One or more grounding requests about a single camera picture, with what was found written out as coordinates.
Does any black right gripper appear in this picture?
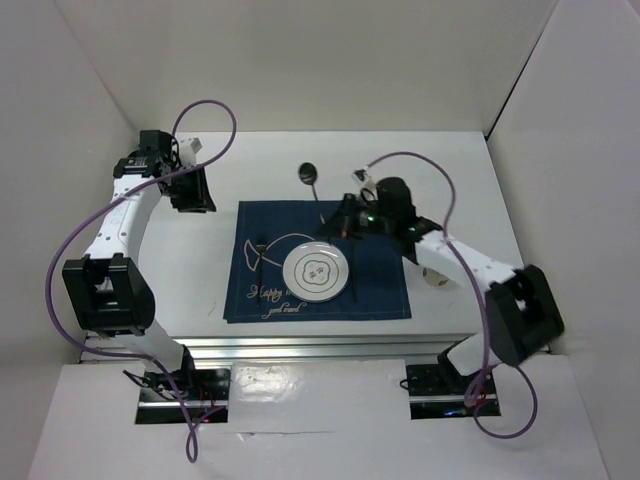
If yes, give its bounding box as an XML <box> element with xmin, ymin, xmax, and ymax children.
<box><xmin>315</xmin><ymin>194</ymin><xmax>394</xmax><ymax>243</ymax></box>

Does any black table knife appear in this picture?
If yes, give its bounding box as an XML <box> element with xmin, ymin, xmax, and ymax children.
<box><xmin>349</xmin><ymin>238</ymin><xmax>358</xmax><ymax>303</ymax></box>

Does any black spoon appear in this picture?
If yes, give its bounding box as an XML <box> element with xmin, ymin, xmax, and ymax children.
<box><xmin>298</xmin><ymin>162</ymin><xmax>325</xmax><ymax>224</ymax></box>

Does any white round plate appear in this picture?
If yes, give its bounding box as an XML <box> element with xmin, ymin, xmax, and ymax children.
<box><xmin>282</xmin><ymin>241</ymin><xmax>350</xmax><ymax>303</ymax></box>

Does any navy fish placemat cloth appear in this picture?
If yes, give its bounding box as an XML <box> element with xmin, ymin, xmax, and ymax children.
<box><xmin>223</xmin><ymin>200</ymin><xmax>411</xmax><ymax>324</ymax></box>

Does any black fork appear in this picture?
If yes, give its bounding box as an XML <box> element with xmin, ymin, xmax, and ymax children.
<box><xmin>255</xmin><ymin>234</ymin><xmax>267</xmax><ymax>306</ymax></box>

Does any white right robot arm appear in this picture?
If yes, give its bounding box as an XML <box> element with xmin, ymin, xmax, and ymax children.
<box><xmin>319</xmin><ymin>177</ymin><xmax>565</xmax><ymax>392</ymax></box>

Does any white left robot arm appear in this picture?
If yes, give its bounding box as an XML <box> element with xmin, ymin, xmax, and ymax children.
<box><xmin>62</xmin><ymin>130</ymin><xmax>216</xmax><ymax>399</ymax></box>

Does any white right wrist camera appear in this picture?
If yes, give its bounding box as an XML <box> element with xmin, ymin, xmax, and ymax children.
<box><xmin>351</xmin><ymin>167</ymin><xmax>377</xmax><ymax>201</ymax></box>

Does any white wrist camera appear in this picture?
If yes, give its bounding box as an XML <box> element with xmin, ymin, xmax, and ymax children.
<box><xmin>178</xmin><ymin>137</ymin><xmax>202</xmax><ymax>169</ymax></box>
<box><xmin>351</xmin><ymin>167</ymin><xmax>377</xmax><ymax>201</ymax></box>

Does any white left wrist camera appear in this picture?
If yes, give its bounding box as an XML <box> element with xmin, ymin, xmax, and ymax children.
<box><xmin>178</xmin><ymin>137</ymin><xmax>202</xmax><ymax>169</ymax></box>

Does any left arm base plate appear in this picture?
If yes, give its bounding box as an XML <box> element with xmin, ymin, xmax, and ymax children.
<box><xmin>123</xmin><ymin>368</ymin><xmax>231</xmax><ymax>425</ymax></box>

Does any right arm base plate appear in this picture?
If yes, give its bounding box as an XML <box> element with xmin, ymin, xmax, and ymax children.
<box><xmin>399</xmin><ymin>364</ymin><xmax>474</xmax><ymax>420</ymax></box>

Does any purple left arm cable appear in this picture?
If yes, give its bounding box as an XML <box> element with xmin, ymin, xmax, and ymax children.
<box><xmin>45</xmin><ymin>99</ymin><xmax>237</xmax><ymax>464</ymax></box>

